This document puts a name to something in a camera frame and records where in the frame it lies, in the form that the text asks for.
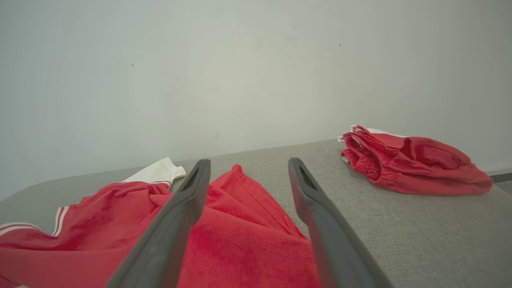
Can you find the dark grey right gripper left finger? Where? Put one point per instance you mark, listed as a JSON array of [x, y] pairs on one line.
[[160, 252]]

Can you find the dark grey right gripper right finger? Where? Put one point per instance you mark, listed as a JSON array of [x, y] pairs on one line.
[[340, 256]]

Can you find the red and white basketball jersey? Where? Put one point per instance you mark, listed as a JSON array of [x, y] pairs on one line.
[[248, 240]]

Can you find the red basketball shorts number 23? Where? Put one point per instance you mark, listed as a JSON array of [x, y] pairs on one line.
[[420, 168]]

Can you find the dark wall baseboard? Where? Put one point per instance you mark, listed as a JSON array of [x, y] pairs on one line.
[[502, 176]]

